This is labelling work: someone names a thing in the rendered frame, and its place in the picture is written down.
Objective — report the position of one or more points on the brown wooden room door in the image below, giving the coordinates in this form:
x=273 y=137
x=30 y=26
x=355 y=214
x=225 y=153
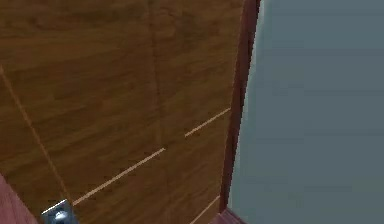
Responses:
x=110 y=93

